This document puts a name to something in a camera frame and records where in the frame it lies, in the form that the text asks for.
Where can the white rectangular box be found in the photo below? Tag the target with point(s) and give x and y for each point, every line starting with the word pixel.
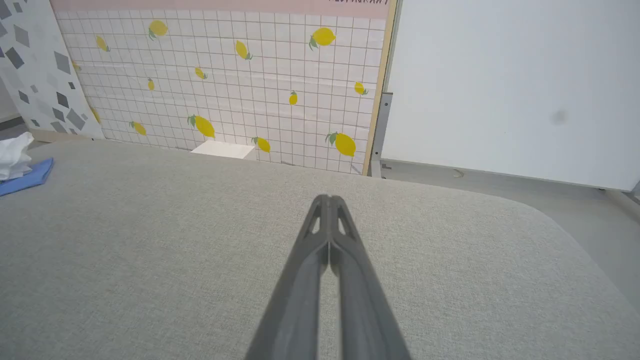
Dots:
pixel 222 149

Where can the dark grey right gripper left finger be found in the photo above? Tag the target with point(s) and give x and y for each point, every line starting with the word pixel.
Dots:
pixel 300 300

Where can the white panel with grey flecks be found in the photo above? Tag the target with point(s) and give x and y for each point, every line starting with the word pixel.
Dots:
pixel 35 60

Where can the grey metal support bracket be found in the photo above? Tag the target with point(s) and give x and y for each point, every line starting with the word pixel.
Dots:
pixel 381 130

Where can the plain white partition board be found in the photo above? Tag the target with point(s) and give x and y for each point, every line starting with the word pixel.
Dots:
pixel 500 85

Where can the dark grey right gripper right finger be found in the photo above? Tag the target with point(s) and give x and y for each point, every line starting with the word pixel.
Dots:
pixel 360 300

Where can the lemon print grid panel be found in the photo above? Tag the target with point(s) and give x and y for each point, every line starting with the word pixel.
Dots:
pixel 225 90

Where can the light wooden panel frame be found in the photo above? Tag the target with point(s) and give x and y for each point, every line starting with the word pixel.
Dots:
pixel 382 60

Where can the white and blue t-shirt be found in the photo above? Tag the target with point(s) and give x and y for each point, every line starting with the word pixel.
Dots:
pixel 17 165

